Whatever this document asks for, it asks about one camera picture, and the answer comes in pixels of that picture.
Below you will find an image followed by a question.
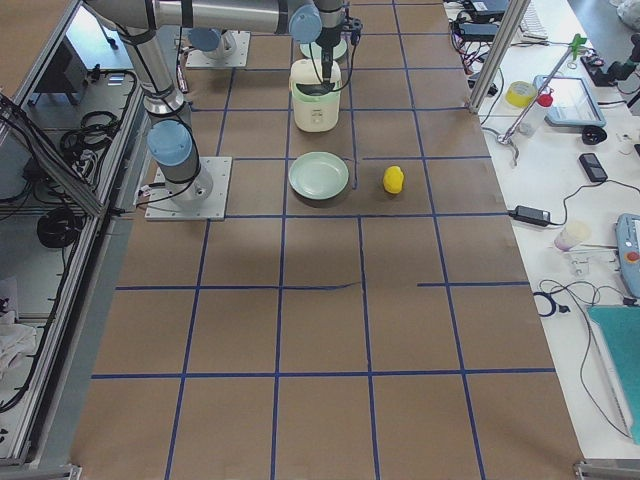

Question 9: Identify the blue teach pendant tablet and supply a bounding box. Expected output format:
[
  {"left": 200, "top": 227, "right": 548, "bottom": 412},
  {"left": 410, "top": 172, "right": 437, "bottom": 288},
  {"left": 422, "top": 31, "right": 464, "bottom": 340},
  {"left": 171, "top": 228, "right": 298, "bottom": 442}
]
[{"left": 545, "top": 76, "right": 606, "bottom": 127}]

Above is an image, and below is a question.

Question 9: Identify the yellow tape roll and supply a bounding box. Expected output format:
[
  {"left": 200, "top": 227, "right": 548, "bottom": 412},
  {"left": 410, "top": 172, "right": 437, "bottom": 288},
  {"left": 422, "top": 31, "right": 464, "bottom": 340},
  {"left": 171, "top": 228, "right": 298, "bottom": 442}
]
[{"left": 505, "top": 81, "right": 537, "bottom": 109}]

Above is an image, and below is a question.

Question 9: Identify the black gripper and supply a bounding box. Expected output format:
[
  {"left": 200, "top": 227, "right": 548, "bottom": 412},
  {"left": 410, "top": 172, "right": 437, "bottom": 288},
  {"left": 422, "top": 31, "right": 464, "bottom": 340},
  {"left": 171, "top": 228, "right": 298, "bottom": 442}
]
[{"left": 318, "top": 10, "right": 363, "bottom": 82}]

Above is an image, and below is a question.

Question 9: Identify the teal cutting mat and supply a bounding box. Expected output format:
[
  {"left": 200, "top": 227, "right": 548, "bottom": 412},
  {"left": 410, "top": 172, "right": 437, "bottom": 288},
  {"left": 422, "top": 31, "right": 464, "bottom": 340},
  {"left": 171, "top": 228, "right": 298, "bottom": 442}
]
[{"left": 588, "top": 306, "right": 639, "bottom": 444}]

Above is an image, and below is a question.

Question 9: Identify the green plate near lemon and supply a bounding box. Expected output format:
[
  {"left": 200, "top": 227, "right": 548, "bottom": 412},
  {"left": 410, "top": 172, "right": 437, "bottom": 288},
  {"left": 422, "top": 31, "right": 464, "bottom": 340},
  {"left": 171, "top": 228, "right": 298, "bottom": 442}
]
[{"left": 288, "top": 152, "right": 349, "bottom": 200}]

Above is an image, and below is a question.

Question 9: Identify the green plate far side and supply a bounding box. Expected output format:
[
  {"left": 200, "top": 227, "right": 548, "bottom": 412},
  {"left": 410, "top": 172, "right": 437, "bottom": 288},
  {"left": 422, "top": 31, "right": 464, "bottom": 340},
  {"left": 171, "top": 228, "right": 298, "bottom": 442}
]
[{"left": 299, "top": 40, "right": 348, "bottom": 61}]

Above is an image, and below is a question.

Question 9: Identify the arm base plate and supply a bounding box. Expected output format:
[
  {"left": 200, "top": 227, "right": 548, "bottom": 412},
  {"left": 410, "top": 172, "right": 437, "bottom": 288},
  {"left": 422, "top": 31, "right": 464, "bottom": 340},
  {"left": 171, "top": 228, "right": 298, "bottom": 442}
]
[
  {"left": 145, "top": 157, "right": 232, "bottom": 221},
  {"left": 186, "top": 28, "right": 250, "bottom": 70}
]

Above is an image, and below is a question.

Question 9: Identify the red cap squeeze bottle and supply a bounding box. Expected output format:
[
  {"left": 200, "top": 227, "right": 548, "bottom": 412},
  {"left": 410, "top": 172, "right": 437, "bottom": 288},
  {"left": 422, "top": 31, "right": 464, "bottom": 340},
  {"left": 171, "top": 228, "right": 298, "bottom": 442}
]
[{"left": 517, "top": 89, "right": 554, "bottom": 137}]

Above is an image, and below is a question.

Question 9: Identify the black phone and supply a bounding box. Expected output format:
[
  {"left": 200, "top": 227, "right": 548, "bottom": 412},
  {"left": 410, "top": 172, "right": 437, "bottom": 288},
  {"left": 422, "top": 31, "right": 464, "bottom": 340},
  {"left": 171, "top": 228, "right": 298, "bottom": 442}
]
[{"left": 578, "top": 153, "right": 608, "bottom": 183}]

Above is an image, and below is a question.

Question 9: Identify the white rice cooker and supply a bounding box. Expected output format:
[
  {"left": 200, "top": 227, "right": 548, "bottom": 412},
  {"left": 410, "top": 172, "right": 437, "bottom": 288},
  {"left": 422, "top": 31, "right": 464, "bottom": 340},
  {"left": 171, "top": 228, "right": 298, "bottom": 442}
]
[{"left": 289, "top": 58, "right": 341, "bottom": 133}]

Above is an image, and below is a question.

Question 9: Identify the aluminium frame post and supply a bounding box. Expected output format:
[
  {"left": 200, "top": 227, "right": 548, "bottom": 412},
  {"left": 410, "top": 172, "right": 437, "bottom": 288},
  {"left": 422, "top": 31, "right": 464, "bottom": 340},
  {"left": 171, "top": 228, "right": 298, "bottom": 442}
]
[{"left": 467, "top": 0, "right": 530, "bottom": 113}]

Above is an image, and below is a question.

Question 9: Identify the metal rod stand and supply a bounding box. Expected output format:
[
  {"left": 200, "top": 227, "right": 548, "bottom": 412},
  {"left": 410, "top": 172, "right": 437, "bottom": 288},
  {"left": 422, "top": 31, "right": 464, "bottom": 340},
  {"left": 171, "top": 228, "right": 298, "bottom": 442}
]
[{"left": 496, "top": 33, "right": 587, "bottom": 145}]

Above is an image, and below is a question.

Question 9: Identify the white paper cup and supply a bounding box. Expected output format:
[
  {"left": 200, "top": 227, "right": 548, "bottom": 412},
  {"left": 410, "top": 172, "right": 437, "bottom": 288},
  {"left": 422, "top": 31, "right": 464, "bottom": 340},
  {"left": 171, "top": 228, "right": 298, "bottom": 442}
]
[{"left": 553, "top": 220, "right": 591, "bottom": 252}]

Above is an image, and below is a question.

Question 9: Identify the yellow lemon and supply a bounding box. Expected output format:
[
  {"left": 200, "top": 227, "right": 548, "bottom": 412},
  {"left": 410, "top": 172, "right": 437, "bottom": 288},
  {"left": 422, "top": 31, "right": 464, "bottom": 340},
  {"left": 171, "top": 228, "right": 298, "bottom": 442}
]
[{"left": 382, "top": 165, "right": 405, "bottom": 195}]

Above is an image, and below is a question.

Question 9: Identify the black power adapter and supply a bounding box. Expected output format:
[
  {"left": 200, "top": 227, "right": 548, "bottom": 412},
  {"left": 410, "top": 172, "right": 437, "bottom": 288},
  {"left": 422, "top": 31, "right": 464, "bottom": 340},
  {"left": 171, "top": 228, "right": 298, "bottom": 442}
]
[{"left": 508, "top": 205, "right": 552, "bottom": 227}]

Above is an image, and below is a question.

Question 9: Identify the black round cup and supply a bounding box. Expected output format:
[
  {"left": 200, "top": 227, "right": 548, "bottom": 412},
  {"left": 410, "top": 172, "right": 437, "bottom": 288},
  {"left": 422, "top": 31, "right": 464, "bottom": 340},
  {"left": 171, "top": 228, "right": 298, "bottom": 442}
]
[{"left": 581, "top": 125, "right": 608, "bottom": 146}]

